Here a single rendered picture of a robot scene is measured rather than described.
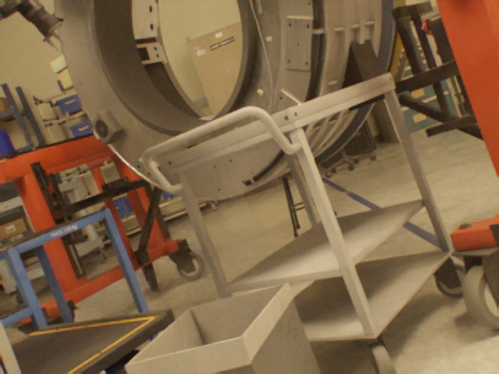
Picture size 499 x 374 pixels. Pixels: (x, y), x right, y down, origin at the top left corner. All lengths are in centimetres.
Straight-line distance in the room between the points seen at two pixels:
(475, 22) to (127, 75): 158
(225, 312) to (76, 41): 174
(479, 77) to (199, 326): 94
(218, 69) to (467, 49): 554
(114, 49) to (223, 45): 439
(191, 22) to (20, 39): 207
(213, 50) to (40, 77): 225
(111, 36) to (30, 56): 534
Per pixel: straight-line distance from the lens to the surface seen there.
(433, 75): 173
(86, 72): 286
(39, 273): 537
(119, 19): 277
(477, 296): 157
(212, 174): 243
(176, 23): 771
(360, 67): 218
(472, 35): 164
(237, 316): 144
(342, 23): 212
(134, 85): 271
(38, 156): 317
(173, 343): 142
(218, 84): 700
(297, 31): 206
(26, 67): 804
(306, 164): 135
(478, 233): 159
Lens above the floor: 66
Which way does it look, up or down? 4 degrees down
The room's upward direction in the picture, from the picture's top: 21 degrees counter-clockwise
